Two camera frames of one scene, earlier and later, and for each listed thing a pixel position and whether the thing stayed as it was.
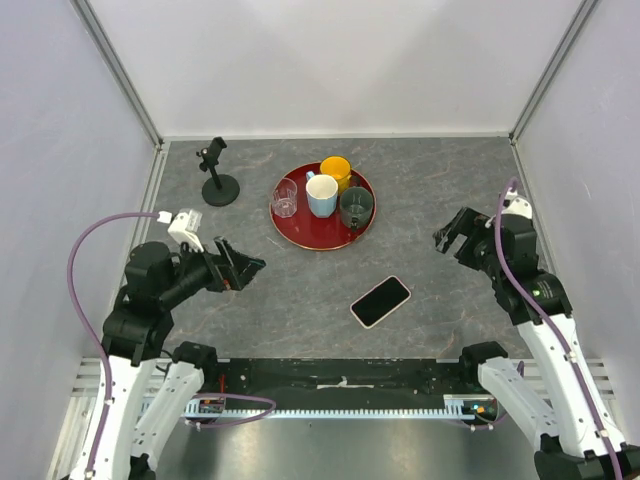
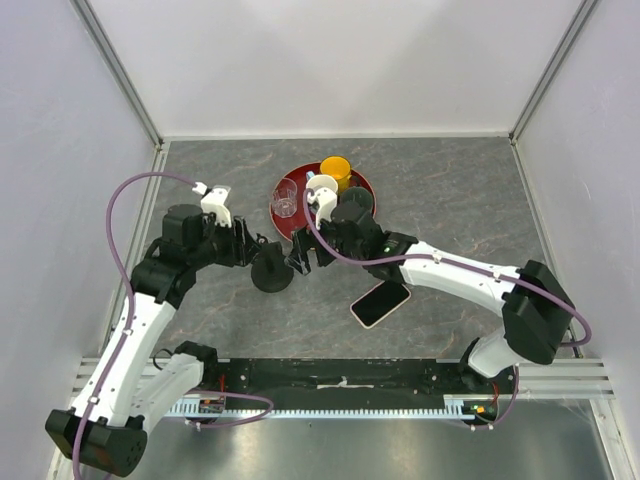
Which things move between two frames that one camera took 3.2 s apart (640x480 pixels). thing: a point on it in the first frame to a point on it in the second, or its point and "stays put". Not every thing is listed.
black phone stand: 220,189 to 270,271
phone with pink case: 380,301 stays put
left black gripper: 223,275 to 242,248
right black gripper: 469,222 to 302,242
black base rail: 341,383 stays put
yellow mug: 340,169 stays put
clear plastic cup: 284,198 stays put
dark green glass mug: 356,206 stays put
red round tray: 309,232 stays put
